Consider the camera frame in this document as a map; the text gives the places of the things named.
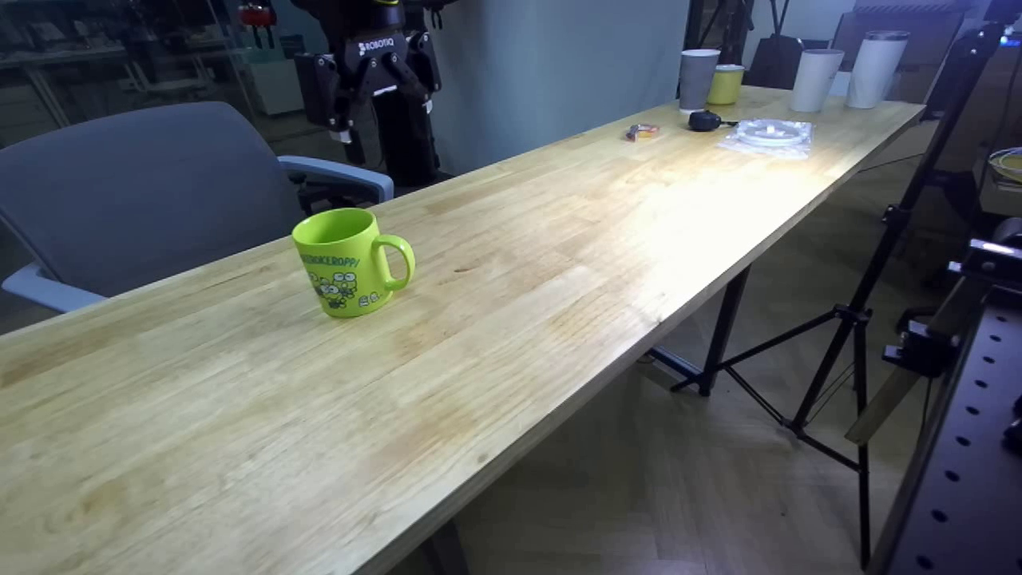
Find yellow-green ceramic mug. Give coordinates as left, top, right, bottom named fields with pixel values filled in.
left=292, top=209, right=418, bottom=321

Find small keys on table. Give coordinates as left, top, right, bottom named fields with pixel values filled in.
left=622, top=123, right=660, bottom=144

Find black computer mouse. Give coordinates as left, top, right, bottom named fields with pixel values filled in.
left=687, top=110, right=737, bottom=132

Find grey paper cup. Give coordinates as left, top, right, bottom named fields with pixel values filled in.
left=678, top=48, right=719, bottom=110

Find yellow cup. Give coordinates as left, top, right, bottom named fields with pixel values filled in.
left=710, top=64, right=743, bottom=104

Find clear plastic tape roll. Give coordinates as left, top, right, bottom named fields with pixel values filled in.
left=729, top=117, right=811, bottom=156

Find white tumbler left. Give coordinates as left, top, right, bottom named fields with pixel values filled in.
left=791, top=48, right=842, bottom=114

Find white tumbler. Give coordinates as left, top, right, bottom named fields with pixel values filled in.
left=848, top=32, right=907, bottom=112
left=791, top=48, right=842, bottom=114

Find grey office chair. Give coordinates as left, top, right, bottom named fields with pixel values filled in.
left=0, top=102, right=396, bottom=313

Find white tumbler right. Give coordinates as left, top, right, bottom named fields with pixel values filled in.
left=848, top=32, right=907, bottom=112

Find black perforated breadboard base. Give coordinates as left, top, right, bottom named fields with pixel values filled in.
left=869, top=240, right=1022, bottom=575

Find black tripod stand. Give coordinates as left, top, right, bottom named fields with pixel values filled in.
left=653, top=13, right=1020, bottom=564

